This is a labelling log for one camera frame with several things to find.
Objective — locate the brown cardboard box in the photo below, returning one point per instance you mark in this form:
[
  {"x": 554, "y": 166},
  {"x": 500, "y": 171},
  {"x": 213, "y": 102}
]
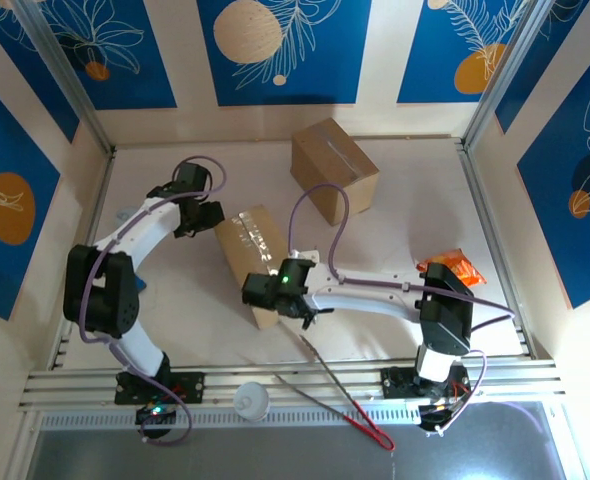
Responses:
[
  {"x": 245, "y": 240},
  {"x": 335, "y": 165}
]

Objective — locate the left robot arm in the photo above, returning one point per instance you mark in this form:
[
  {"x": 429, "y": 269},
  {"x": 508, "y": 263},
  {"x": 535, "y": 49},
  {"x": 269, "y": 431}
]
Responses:
[{"x": 140, "y": 230}]

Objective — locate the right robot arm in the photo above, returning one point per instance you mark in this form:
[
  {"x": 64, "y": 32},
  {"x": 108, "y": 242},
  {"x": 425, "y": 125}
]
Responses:
[{"x": 375, "y": 295}]

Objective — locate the yellow can grey lid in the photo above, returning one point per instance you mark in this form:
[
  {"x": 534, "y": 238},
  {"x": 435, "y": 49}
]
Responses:
[{"x": 124, "y": 215}]

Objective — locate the blue whiteboard eraser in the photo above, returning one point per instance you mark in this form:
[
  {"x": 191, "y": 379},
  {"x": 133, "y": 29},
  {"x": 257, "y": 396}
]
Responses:
[{"x": 142, "y": 285}]

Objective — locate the white plastic cup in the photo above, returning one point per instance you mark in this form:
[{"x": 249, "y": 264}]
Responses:
[{"x": 250, "y": 400}]

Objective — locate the grey metal sheet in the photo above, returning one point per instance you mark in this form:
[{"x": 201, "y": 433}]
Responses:
[{"x": 275, "y": 455}]

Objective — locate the orange snack bag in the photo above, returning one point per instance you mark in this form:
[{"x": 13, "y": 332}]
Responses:
[{"x": 467, "y": 272}]

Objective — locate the black controller board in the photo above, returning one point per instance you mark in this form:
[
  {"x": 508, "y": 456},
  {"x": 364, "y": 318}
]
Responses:
[
  {"x": 155, "y": 419},
  {"x": 437, "y": 415}
]

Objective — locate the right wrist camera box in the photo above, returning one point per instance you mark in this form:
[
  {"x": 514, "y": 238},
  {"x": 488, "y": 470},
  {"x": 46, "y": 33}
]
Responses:
[{"x": 305, "y": 258}]

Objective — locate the aluminium frame rail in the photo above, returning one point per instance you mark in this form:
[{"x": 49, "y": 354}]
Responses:
[{"x": 225, "y": 380}]

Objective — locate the aluminium side rail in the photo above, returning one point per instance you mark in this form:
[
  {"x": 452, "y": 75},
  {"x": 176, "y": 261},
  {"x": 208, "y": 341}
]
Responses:
[
  {"x": 471, "y": 167},
  {"x": 98, "y": 200}
]

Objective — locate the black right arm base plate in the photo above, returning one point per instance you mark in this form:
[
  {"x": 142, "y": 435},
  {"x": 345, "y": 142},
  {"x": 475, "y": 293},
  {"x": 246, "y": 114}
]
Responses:
[{"x": 400, "y": 382}]

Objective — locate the blue floral wall poster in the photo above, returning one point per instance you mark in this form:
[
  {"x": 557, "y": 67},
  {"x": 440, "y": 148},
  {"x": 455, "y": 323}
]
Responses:
[
  {"x": 425, "y": 50},
  {"x": 550, "y": 225},
  {"x": 575, "y": 40},
  {"x": 125, "y": 75},
  {"x": 0, "y": 150},
  {"x": 325, "y": 75},
  {"x": 35, "y": 60}
]

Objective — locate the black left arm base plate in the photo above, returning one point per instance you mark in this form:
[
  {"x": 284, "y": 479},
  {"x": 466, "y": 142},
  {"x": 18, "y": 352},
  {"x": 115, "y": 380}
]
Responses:
[{"x": 190, "y": 387}]

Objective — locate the aluminium corner post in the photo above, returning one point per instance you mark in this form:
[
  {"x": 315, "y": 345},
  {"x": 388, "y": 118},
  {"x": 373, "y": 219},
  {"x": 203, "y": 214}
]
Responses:
[
  {"x": 506, "y": 75},
  {"x": 65, "y": 75}
]

